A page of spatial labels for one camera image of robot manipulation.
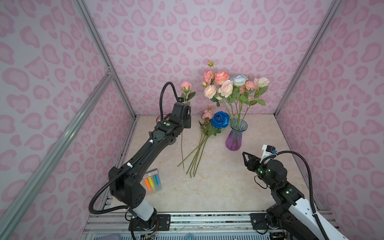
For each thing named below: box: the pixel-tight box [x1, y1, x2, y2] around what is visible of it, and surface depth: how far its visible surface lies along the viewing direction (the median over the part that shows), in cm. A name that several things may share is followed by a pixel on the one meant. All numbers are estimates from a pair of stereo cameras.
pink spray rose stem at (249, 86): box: [240, 81, 256, 126], surface depth 81 cm
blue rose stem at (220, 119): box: [211, 111, 230, 129], surface depth 62 cm
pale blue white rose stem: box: [230, 74, 249, 124], surface depth 75 cm
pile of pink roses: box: [176, 105, 217, 178], surface depth 102 cm
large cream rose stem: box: [217, 79, 239, 124], surface depth 73 cm
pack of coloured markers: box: [143, 168, 163, 194], surface depth 88 cm
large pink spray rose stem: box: [202, 60, 230, 88], surface depth 76 cm
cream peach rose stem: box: [204, 84, 237, 127], surface depth 76 cm
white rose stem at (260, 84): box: [242, 77, 270, 121], surface depth 80 cm
